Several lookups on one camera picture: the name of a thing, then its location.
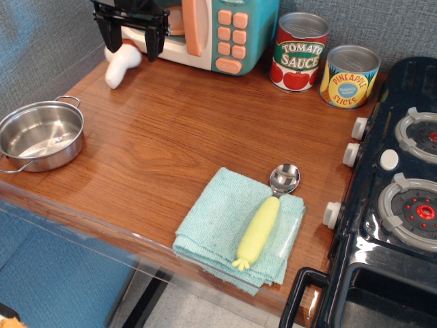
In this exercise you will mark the stainless steel pot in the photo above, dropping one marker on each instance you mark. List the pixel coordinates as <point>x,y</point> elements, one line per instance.
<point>43,135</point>

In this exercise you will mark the teal toy microwave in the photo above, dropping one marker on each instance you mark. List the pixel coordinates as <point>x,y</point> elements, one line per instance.
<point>228,37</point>

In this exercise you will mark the pineapple slices can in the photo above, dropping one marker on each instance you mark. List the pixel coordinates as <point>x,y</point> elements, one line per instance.
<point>349,75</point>

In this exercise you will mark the white plush mushroom toy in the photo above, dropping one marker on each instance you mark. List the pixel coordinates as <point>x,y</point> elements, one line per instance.
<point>126,57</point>

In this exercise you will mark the light blue folded cloth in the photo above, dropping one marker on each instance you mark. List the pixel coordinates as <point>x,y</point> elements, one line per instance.
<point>212,230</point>

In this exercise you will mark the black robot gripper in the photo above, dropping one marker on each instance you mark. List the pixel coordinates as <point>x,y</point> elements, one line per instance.
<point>111,15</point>

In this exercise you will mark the spoon with yellow handle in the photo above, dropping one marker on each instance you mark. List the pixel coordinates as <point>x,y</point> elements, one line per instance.
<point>283,180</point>

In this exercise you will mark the black toy stove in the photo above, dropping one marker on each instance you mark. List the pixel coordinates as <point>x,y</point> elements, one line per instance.
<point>383,254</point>

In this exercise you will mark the tomato sauce can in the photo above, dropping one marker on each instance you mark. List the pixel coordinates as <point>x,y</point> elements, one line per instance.
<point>300,43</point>

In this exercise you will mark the orange plush toy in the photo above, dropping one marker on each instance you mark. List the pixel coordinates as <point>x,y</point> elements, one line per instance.
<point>11,323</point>

